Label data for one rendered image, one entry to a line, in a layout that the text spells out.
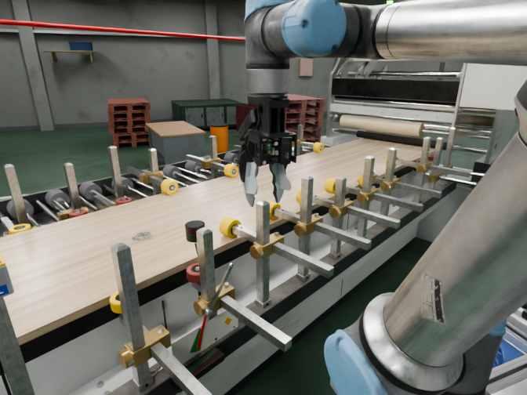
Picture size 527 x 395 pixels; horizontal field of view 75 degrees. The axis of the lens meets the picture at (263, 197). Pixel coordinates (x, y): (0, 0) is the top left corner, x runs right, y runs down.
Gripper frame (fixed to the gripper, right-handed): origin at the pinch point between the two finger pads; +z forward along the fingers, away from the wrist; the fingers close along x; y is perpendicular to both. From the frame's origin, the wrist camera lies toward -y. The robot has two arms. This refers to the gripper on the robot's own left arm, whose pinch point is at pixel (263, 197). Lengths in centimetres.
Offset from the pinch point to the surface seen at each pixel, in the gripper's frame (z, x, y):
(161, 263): 41, -19, -53
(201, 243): 24.2, -7.7, -30.5
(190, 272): 41, -10, -42
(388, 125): 24, 199, -195
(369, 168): 21, 84, -71
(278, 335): 45.5, 7.9, -9.2
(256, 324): 45.6, 3.8, -15.3
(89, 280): 41, -42, -51
